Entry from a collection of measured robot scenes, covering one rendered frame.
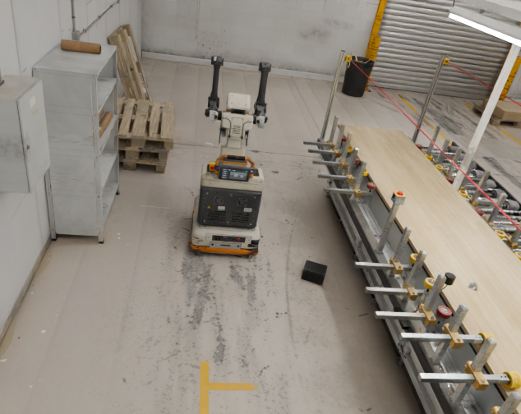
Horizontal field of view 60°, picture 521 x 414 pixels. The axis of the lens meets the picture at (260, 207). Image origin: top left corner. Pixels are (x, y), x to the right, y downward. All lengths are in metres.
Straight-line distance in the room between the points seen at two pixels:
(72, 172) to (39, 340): 1.34
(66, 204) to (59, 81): 1.07
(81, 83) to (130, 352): 1.98
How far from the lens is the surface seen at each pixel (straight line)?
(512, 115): 10.41
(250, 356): 3.46
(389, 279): 3.32
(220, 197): 3.94
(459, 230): 3.80
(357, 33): 10.41
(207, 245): 4.13
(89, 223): 4.25
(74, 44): 4.17
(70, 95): 3.73
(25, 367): 3.46
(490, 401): 2.86
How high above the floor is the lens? 2.64
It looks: 31 degrees down
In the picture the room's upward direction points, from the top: 10 degrees clockwise
